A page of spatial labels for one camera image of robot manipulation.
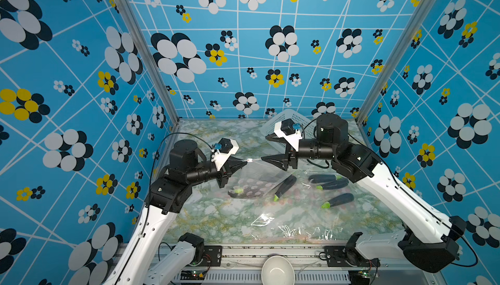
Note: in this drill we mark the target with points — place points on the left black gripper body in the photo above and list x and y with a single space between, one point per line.
222 177

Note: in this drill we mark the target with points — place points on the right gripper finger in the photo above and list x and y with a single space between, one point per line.
276 139
281 161

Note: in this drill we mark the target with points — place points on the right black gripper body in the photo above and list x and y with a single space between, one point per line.
293 155

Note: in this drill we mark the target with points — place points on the dark purple eggplant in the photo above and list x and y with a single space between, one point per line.
334 185

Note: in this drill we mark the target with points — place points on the eggplant with green stem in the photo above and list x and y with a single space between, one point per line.
338 201

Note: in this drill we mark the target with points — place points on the clear pink-dotted zip bag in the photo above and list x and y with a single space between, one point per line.
341 221

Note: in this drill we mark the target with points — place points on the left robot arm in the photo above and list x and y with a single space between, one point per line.
187 168

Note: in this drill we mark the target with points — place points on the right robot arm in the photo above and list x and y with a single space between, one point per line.
429 238

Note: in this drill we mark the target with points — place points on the white plastic basket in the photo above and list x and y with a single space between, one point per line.
288 116

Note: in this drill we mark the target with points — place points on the white bowl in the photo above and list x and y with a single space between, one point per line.
277 270

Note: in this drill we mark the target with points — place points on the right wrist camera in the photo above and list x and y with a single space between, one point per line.
293 135

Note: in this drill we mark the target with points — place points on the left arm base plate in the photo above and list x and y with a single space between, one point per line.
210 257

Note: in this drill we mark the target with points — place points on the aluminium front rail frame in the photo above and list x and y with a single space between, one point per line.
221 268

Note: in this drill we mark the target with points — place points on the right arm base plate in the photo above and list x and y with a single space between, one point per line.
341 257

